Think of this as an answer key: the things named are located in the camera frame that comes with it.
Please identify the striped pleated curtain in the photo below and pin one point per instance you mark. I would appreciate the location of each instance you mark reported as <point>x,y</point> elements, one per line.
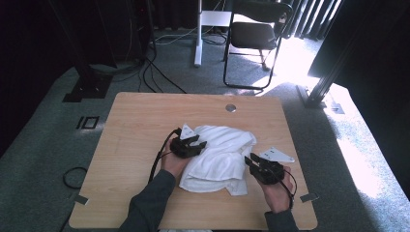
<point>309,19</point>

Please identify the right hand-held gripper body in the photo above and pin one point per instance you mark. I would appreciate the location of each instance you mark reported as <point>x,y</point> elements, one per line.
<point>270,172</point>

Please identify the person's right hand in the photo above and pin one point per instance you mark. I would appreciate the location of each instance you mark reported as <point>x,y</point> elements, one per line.
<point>278,196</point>

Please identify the black metal stand with base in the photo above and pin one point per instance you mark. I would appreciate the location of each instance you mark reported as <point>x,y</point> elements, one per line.
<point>87,87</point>

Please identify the black aluminium profile stand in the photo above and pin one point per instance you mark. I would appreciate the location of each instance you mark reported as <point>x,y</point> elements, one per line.
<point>317,93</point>

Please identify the dark curtain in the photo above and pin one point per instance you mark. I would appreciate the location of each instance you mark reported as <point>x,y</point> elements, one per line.
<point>25,64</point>
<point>380,64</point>

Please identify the grey tape piece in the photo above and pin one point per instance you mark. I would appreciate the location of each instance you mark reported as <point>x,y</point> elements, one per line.
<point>309,197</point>
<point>81,199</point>

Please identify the white desk leg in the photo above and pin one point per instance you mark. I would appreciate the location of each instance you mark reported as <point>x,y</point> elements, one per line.
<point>198,48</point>

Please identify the black folding chair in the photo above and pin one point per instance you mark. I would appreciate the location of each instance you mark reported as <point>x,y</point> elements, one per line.
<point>253,35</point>

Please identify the round metal table grommet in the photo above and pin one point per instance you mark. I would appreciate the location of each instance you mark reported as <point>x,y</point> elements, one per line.
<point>230,108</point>

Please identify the person's left hand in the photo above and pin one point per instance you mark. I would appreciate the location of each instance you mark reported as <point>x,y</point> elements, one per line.
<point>170,162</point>

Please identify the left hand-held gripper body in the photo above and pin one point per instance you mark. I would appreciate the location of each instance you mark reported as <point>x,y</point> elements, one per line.
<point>182,148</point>

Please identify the white skirt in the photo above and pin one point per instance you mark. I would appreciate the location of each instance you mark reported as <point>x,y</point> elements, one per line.
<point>222,158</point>

